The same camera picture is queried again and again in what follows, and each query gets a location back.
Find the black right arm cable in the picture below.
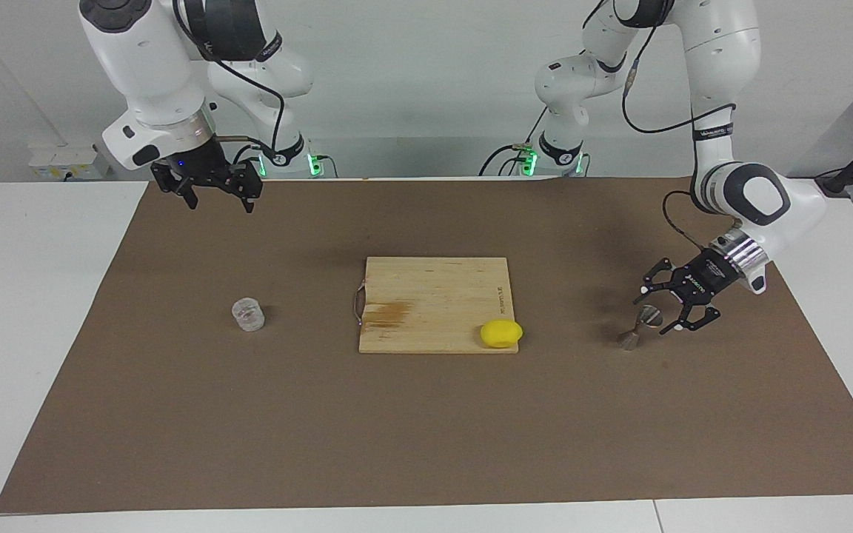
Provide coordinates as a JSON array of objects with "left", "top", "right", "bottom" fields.
[{"left": 172, "top": 0, "right": 287, "bottom": 160}]

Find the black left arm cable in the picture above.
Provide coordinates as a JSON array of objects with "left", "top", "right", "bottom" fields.
[{"left": 582, "top": 0, "right": 738, "bottom": 249}]

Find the black base cable bundle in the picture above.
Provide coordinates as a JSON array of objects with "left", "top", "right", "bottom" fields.
[
  {"left": 230, "top": 141, "right": 338, "bottom": 178},
  {"left": 478, "top": 111, "right": 549, "bottom": 178}
]

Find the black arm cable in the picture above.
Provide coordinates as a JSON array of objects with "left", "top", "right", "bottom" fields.
[
  {"left": 172, "top": 0, "right": 287, "bottom": 160},
  {"left": 582, "top": 0, "right": 738, "bottom": 249}
]

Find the steel jigger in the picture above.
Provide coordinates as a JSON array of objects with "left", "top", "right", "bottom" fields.
[{"left": 617, "top": 305, "right": 664, "bottom": 352}]

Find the white power strip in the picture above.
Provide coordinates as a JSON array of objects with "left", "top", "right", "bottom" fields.
[{"left": 28, "top": 144, "right": 110, "bottom": 181}]

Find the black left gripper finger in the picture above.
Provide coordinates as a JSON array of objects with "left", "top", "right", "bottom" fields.
[
  {"left": 660, "top": 300, "right": 721, "bottom": 335},
  {"left": 634, "top": 258, "right": 683, "bottom": 304}
]

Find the wooden cutting board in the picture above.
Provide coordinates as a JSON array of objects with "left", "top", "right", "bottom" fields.
[{"left": 353, "top": 257, "right": 520, "bottom": 355}]

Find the yellow lemon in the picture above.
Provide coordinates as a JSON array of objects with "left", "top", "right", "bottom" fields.
[{"left": 480, "top": 319, "right": 524, "bottom": 349}]

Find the brown table mat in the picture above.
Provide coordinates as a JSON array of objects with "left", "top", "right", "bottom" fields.
[{"left": 0, "top": 176, "right": 853, "bottom": 514}]

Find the clear glass cup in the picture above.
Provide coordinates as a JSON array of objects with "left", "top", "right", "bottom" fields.
[{"left": 231, "top": 298, "right": 266, "bottom": 332}]

